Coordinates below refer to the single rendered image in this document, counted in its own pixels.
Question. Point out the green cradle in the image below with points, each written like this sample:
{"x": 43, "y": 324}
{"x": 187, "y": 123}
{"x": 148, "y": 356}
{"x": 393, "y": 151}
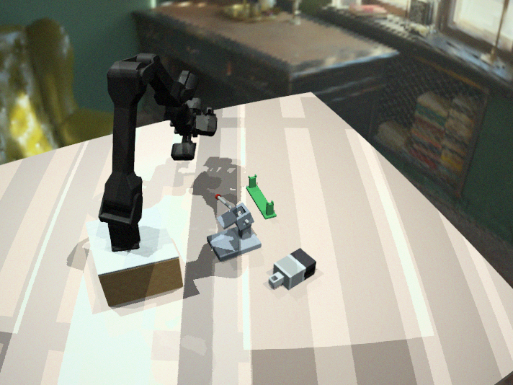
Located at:
{"x": 266, "y": 209}

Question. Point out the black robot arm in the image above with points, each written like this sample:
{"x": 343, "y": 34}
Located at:
{"x": 121, "y": 206}

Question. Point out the grey pin with dark red head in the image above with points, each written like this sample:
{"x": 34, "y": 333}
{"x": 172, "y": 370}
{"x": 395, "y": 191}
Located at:
{"x": 218, "y": 197}

